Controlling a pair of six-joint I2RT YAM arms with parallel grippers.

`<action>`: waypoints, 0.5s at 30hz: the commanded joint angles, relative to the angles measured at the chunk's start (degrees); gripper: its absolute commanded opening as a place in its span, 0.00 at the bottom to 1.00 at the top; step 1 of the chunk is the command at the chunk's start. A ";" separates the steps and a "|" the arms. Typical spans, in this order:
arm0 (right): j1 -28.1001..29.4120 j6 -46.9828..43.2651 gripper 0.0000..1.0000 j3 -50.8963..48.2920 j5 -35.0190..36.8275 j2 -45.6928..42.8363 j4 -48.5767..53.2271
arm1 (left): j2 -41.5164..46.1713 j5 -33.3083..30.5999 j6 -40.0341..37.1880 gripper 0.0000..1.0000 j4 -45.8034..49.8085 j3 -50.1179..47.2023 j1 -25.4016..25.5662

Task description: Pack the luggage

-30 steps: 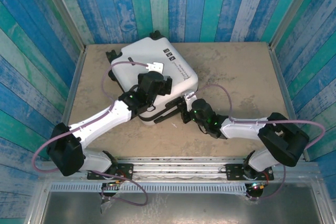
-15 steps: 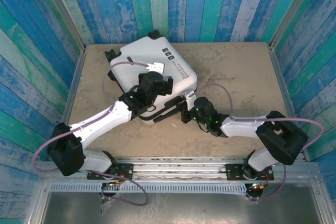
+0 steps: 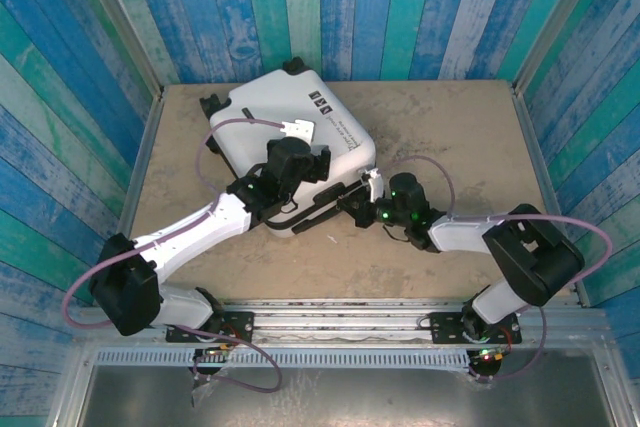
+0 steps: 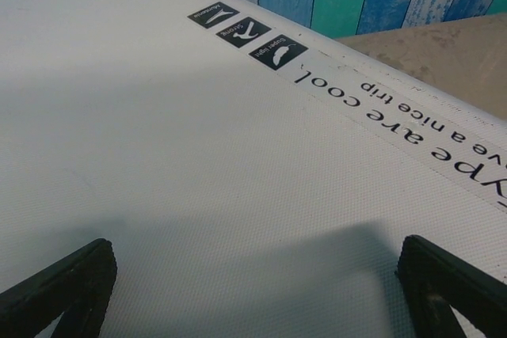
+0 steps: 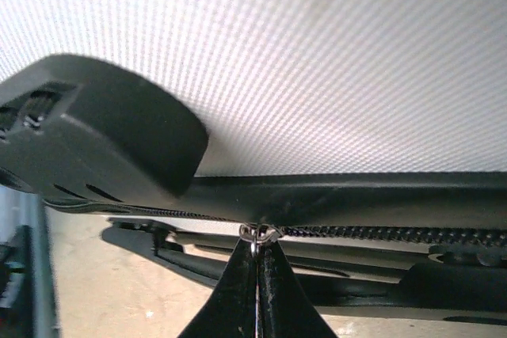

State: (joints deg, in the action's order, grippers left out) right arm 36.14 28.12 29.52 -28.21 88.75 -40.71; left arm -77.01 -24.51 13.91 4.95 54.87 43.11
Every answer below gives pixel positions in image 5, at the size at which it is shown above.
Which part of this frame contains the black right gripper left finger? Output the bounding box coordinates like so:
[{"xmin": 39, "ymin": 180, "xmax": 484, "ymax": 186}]
[{"xmin": 176, "ymin": 234, "xmax": 258, "ymax": 338}]

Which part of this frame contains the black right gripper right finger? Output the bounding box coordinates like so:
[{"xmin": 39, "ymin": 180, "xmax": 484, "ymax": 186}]
[{"xmin": 259, "ymin": 234, "xmax": 341, "ymax": 338}]

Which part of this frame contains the silver zipper pull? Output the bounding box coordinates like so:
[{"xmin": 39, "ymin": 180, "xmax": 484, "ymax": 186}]
[{"xmin": 238, "ymin": 222, "xmax": 283, "ymax": 255}]

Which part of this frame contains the white hard-shell wheeled suitcase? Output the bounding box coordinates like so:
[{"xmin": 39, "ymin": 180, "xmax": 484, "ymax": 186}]
[{"xmin": 0, "ymin": 0, "xmax": 507, "ymax": 325}]

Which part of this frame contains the aluminium rail frame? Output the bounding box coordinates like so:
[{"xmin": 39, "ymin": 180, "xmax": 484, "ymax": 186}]
[{"xmin": 0, "ymin": 185, "xmax": 60, "ymax": 338}]

